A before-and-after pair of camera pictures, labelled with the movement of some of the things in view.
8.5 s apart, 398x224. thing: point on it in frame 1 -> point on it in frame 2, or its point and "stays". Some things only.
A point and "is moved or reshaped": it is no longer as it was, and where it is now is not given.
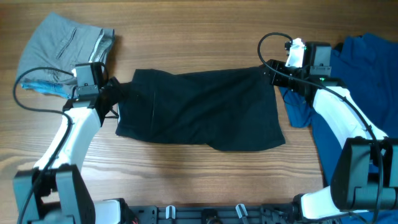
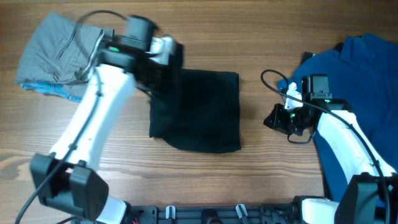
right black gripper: [275, 78] -> [276, 122]
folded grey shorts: [57, 43] stays
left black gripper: [118, 91] -> [170, 81]
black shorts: [227, 109] is moved or reshaped
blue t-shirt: [369, 66] stays
